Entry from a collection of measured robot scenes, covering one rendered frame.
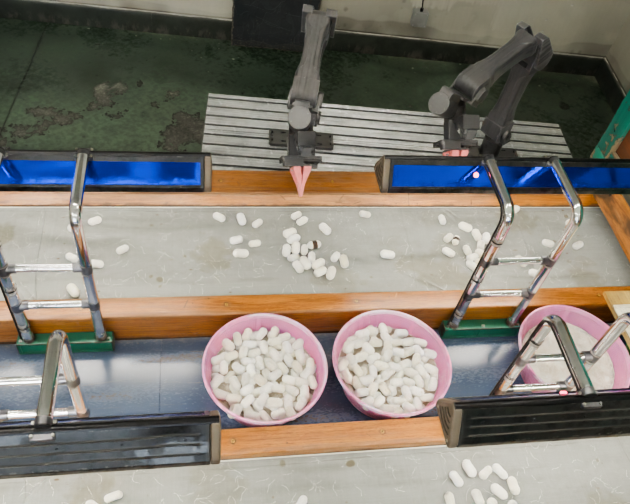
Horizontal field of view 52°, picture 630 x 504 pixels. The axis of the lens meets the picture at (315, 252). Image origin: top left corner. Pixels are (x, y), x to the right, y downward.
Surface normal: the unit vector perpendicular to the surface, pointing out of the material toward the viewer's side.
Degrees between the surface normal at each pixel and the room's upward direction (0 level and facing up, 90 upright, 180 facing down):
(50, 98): 0
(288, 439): 0
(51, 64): 0
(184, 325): 90
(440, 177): 58
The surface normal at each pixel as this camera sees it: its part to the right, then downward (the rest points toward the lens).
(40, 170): 0.18, 0.31
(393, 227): 0.13, -0.64
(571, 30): 0.06, 0.75
